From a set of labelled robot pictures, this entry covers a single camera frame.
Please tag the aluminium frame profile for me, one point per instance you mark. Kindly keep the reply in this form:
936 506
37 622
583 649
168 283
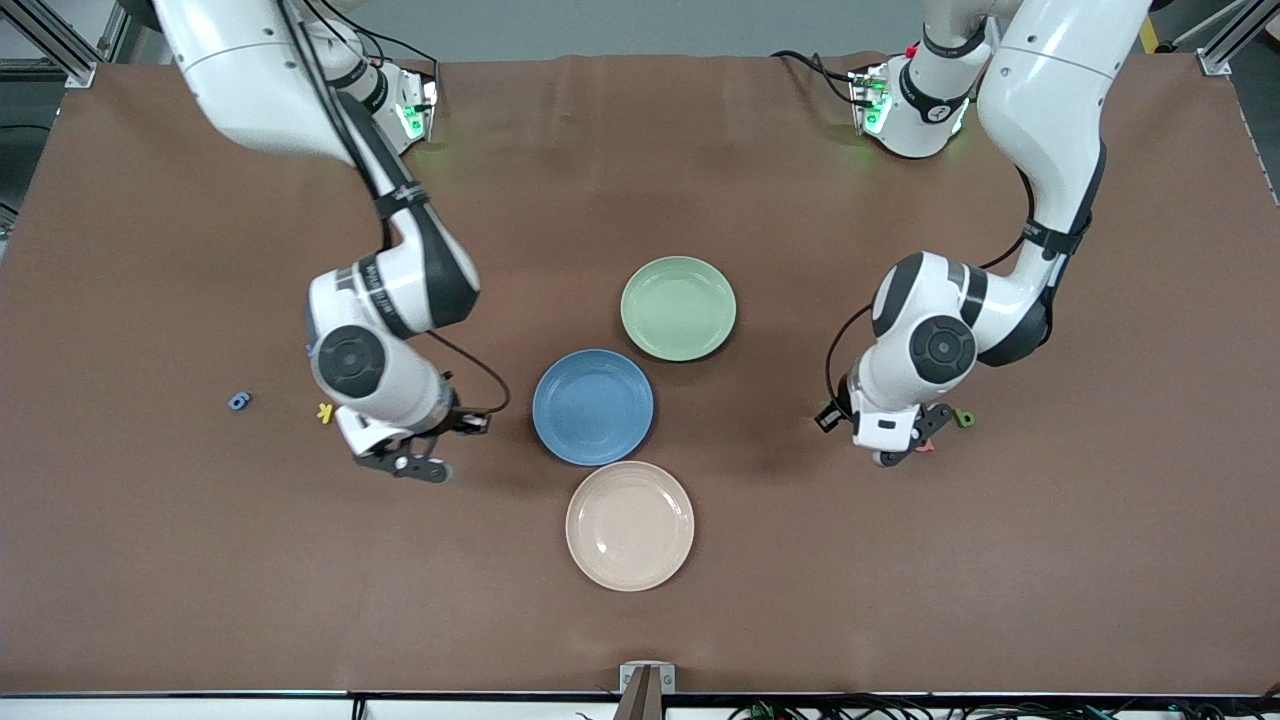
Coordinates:
60 50
1225 45

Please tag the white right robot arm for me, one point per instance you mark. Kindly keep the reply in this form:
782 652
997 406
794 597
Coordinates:
260 90

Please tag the green plate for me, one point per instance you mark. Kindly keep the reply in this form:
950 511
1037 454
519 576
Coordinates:
678 308

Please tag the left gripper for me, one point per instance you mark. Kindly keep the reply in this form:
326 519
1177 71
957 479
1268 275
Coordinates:
832 415

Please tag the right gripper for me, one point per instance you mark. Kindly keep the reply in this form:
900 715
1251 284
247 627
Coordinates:
458 420

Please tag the blue foam letter g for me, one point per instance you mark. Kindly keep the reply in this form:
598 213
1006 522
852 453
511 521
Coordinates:
239 401

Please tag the green foam letter y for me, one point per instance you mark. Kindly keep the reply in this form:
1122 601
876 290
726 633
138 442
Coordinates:
962 418

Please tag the brown table mat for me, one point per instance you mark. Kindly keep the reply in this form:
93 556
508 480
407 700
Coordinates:
200 560

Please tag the blue plate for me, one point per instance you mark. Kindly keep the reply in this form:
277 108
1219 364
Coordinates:
593 407

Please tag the grey metal bracket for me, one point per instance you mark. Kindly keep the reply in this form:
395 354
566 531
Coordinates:
647 678

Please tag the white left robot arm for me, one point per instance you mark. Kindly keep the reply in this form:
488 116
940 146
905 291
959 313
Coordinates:
1050 100

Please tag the beige plate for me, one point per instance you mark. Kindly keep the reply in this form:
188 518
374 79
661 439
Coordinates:
630 525

